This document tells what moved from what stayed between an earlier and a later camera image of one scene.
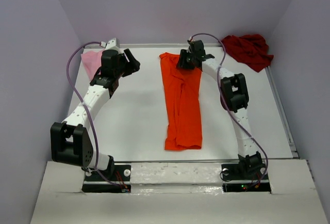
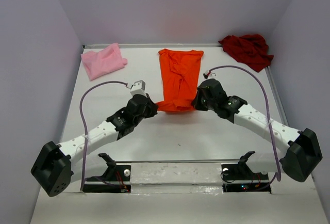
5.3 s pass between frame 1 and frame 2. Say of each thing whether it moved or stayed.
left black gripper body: moved
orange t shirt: moved
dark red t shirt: stayed
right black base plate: stayed
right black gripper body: moved
